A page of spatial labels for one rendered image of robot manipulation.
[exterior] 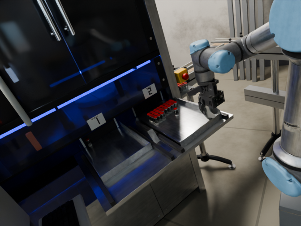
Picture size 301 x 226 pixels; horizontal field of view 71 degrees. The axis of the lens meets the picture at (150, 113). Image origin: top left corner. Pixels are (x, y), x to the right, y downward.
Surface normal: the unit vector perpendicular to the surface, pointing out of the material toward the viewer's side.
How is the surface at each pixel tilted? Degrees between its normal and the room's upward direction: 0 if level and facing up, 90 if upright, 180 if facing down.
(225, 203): 0
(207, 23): 90
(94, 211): 90
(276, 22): 83
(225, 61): 90
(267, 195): 0
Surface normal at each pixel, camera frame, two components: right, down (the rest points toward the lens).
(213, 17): -0.52, 0.55
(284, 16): -0.93, 0.30
